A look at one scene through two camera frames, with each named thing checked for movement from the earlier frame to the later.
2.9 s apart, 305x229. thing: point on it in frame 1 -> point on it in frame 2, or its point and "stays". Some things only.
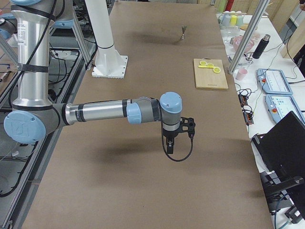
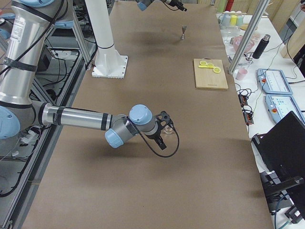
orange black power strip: [248, 114] stays
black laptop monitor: [282, 146] stays
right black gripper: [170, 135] -> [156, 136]
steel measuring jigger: [183, 29] stays
